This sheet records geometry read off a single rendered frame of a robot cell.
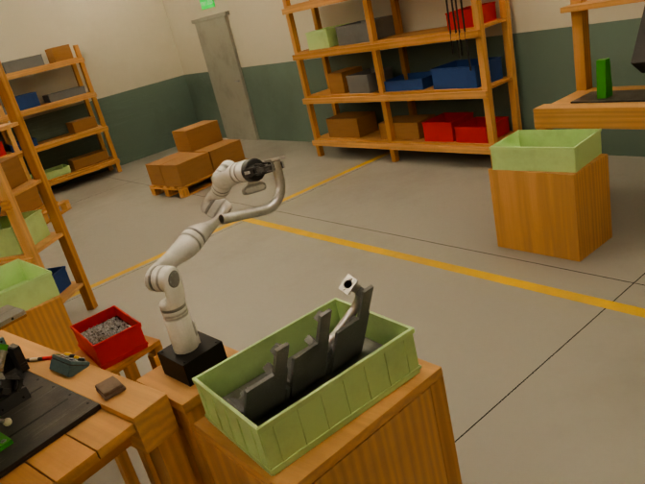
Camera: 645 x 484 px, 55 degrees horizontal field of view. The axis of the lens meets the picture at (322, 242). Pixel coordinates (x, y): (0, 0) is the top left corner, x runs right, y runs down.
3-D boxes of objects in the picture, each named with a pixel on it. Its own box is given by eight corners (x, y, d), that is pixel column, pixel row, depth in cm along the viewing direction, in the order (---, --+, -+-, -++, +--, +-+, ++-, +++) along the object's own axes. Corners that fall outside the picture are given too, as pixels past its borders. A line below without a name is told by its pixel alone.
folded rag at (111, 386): (96, 391, 218) (93, 384, 217) (117, 379, 222) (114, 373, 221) (106, 401, 210) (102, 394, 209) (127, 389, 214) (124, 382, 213)
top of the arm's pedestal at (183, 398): (206, 345, 250) (203, 337, 249) (255, 365, 228) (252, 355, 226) (138, 388, 230) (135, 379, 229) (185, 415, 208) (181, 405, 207)
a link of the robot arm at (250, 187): (267, 188, 205) (257, 190, 210) (259, 156, 203) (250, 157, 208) (245, 196, 200) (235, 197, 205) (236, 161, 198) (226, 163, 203)
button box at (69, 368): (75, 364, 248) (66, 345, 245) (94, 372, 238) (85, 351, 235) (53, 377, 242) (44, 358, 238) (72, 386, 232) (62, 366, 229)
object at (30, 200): (26, 216, 926) (14, 188, 910) (72, 207, 906) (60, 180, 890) (-29, 248, 817) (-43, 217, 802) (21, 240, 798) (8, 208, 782)
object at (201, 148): (217, 167, 945) (203, 119, 918) (250, 168, 890) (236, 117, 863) (152, 195, 869) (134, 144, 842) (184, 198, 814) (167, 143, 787)
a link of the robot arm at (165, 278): (179, 260, 213) (192, 303, 220) (157, 260, 217) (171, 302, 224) (162, 273, 206) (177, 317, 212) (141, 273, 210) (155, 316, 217)
